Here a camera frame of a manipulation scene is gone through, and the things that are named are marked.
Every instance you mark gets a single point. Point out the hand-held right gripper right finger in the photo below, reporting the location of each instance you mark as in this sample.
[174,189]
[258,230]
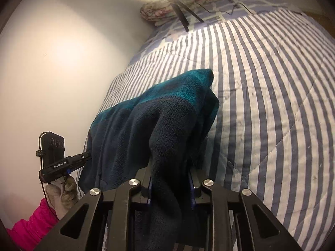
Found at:
[197,188]

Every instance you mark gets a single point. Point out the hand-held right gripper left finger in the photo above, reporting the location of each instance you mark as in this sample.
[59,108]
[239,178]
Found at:
[142,185]

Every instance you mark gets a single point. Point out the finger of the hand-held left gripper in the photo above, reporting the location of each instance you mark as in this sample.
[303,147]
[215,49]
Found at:
[78,159]

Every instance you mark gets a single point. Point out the teal plaid fleece shirt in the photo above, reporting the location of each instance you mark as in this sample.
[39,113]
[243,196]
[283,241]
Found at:
[157,125]

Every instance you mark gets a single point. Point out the person's left forearm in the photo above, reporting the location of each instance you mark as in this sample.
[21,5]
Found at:
[31,230]

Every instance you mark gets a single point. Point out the person's left hand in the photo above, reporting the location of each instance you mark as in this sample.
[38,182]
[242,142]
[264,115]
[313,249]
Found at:
[62,198]

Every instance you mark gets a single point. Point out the blue striped quilt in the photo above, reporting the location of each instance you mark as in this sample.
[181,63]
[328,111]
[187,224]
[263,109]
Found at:
[261,96]

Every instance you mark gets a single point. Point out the black tripod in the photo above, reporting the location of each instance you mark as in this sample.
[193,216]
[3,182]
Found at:
[182,18]

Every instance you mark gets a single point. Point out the blue patterned bed sheet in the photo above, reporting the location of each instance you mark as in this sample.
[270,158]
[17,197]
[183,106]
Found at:
[235,2]

